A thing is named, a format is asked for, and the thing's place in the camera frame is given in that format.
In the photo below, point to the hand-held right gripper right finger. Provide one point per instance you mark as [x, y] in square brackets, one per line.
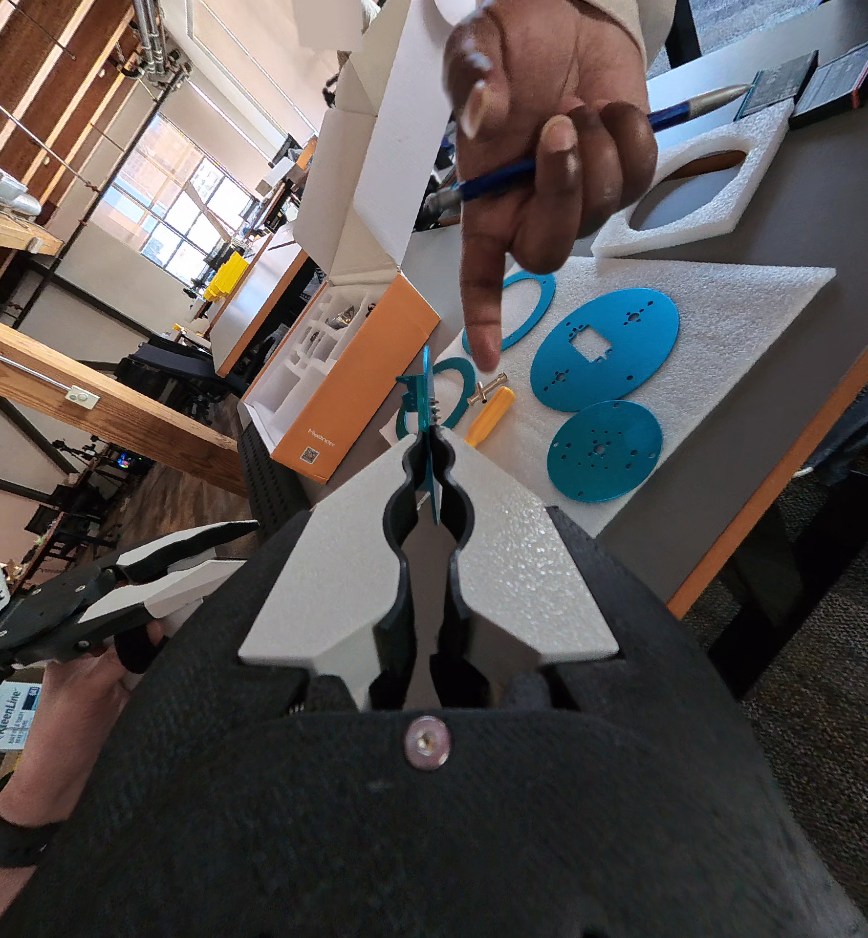
[529, 579]

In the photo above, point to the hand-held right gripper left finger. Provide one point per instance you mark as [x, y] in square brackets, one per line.
[317, 586]

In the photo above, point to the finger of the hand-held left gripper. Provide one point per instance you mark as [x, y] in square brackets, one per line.
[177, 586]
[185, 539]

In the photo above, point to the metal cross wrench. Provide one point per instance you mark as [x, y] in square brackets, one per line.
[487, 388]

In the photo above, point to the blue square metal bracket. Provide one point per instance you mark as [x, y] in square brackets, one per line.
[408, 388]

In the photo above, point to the small blue perforated disc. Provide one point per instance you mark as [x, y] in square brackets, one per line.
[588, 469]
[427, 381]

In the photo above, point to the dark desk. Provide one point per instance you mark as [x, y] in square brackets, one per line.
[830, 220]

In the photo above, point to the person's left hand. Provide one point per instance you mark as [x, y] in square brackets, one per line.
[67, 718]

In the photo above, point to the blue white carton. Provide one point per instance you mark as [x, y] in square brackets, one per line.
[1, 718]

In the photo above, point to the white electrical box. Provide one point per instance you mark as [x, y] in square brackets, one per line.
[82, 398]

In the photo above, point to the orange white cardboard box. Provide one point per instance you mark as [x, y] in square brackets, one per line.
[361, 388]

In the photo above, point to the black wristband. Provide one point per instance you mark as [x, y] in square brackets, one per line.
[9, 835]

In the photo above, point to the large blue slotted disc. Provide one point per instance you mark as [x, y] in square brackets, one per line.
[624, 366]

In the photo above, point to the orange-edged long table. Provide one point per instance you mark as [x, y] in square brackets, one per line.
[258, 293]

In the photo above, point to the yellow storage bins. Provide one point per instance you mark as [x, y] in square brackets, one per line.
[227, 277]

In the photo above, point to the white foam sheet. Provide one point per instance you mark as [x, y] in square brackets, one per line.
[734, 330]

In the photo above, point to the distant paned window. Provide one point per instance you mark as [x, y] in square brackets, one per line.
[177, 212]

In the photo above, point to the wooden beam shelf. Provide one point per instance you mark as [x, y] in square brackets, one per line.
[9, 231]

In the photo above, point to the dark cloth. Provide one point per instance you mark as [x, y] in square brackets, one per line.
[859, 425]

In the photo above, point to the metal pipe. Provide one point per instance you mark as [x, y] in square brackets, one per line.
[1, 190]

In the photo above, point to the grey ceiling pipes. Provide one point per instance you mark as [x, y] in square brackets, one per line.
[157, 44]

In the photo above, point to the blue silver pen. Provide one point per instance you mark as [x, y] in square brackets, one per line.
[712, 99]

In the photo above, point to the small black module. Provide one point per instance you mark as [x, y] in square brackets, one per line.
[844, 77]
[775, 84]

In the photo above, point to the wooden post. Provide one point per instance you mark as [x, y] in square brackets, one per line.
[111, 403]

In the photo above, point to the white foam frame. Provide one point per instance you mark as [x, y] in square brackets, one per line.
[756, 146]

